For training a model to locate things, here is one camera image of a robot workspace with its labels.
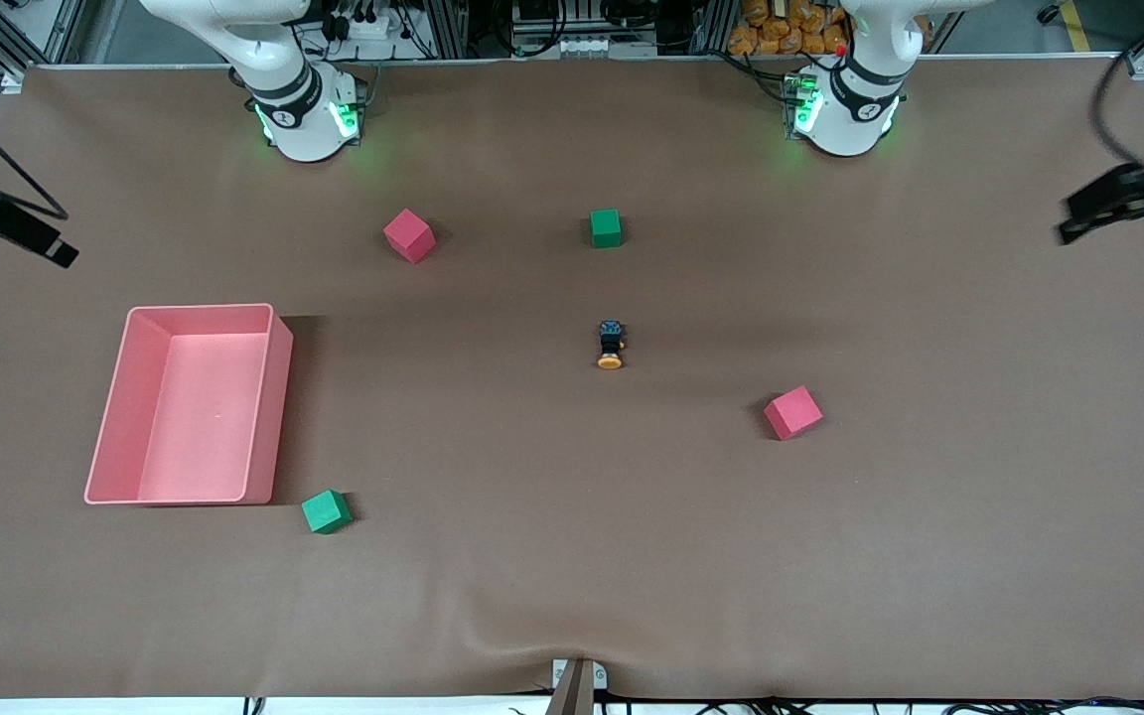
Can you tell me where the orange capped push button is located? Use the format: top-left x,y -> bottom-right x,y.
596,320 -> 629,371

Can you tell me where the pink plastic bin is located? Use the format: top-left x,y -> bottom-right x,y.
84,304 -> 294,506

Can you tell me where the pile of orange objects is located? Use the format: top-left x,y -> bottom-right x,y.
728,0 -> 851,57

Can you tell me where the pink foam cube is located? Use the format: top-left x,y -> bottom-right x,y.
764,385 -> 824,441
382,209 -> 436,264

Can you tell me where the white power strip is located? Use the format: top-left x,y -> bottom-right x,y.
326,0 -> 406,43

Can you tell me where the white terminal block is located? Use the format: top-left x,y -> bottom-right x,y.
527,35 -> 658,59

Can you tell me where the brown table mat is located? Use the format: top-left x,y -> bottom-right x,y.
0,58 -> 1144,701

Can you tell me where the metal clamp bracket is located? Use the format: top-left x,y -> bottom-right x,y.
550,657 -> 609,715

